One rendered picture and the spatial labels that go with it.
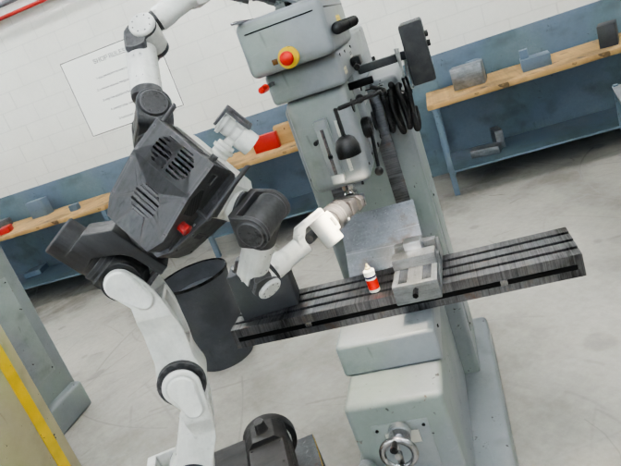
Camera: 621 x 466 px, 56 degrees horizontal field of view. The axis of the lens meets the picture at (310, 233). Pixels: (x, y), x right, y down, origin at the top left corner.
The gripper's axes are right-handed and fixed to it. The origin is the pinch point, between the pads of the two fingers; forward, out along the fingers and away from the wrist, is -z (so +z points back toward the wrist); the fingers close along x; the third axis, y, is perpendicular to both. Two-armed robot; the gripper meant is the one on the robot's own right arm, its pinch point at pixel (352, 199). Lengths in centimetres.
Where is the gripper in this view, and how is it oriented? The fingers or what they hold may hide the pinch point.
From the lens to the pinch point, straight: 203.8
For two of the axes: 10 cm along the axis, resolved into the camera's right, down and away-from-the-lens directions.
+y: 3.2, 9.0, 3.0
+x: -8.3, 1.1, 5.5
